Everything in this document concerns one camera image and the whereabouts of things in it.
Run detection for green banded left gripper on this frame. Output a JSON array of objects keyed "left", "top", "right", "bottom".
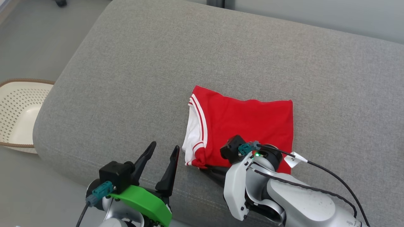
[{"left": 109, "top": 141, "right": 181, "bottom": 227}]

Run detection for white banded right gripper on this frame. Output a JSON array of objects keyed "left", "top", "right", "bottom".
[{"left": 199, "top": 145, "right": 283, "bottom": 221}]

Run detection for red t-shirt white sleeves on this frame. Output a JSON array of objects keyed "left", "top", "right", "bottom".
[{"left": 182, "top": 85, "right": 294, "bottom": 175}]

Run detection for cream perforated laundry basket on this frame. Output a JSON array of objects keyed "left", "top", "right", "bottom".
[{"left": 0, "top": 78, "right": 56, "bottom": 154}]

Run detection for teal connector on right camera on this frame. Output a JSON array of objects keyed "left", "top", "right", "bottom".
[{"left": 238, "top": 141, "right": 261, "bottom": 156}]

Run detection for teal connector on camera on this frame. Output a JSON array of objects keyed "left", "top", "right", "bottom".
[
  {"left": 86, "top": 181, "right": 114, "bottom": 207},
  {"left": 238, "top": 141, "right": 261, "bottom": 156}
]

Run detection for teal connector on left camera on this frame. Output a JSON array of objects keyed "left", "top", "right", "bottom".
[{"left": 86, "top": 181, "right": 114, "bottom": 207}]

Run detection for white paper cable tag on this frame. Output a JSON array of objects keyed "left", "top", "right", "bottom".
[{"left": 284, "top": 152, "right": 308, "bottom": 168}]

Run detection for black cable along right arm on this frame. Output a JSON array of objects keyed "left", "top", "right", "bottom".
[{"left": 249, "top": 165, "right": 358, "bottom": 218}]

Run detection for thin black left camera cable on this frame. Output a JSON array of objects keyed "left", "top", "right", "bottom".
[{"left": 75, "top": 202, "right": 91, "bottom": 227}]

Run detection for grey partition post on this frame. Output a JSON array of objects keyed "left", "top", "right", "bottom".
[{"left": 206, "top": 0, "right": 236, "bottom": 9}]

